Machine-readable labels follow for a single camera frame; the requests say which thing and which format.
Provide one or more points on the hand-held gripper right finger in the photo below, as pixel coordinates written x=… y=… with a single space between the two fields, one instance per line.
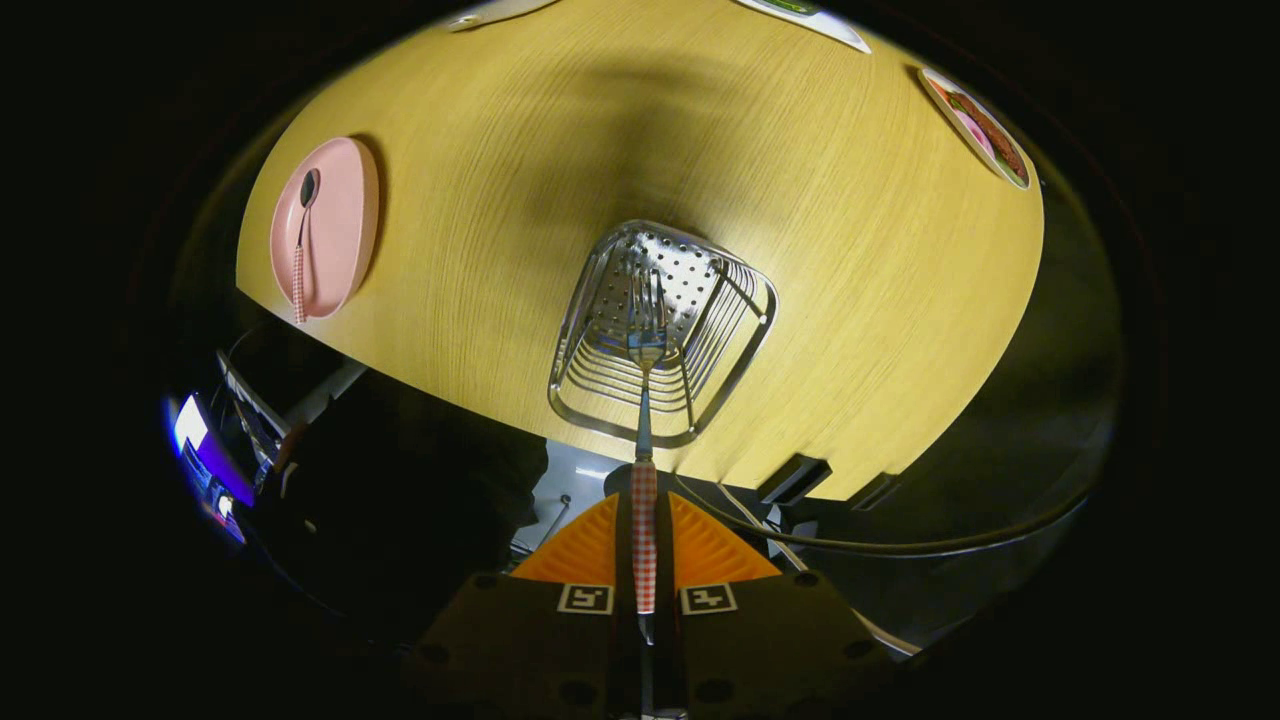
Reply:
x=664 y=560

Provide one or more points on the grey metal frame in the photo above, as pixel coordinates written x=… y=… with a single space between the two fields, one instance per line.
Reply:
x=320 y=395

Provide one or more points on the white divided dish with beans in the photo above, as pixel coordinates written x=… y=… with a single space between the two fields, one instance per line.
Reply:
x=500 y=10

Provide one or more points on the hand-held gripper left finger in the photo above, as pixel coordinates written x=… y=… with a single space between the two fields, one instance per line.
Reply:
x=624 y=560

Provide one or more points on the white square coaster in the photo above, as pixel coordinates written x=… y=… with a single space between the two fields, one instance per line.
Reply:
x=835 y=30

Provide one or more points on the plate of meat and vegetables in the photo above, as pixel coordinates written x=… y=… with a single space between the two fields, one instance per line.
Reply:
x=985 y=135

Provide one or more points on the laptop with lit screen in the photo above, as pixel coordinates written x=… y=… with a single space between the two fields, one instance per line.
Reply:
x=205 y=460

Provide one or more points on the pink oval plate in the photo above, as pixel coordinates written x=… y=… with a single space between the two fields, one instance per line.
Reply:
x=345 y=220

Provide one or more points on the small black table clamp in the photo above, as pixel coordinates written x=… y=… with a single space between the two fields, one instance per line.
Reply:
x=875 y=490

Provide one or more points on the large black table clamp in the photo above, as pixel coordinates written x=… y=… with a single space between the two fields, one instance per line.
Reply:
x=795 y=478

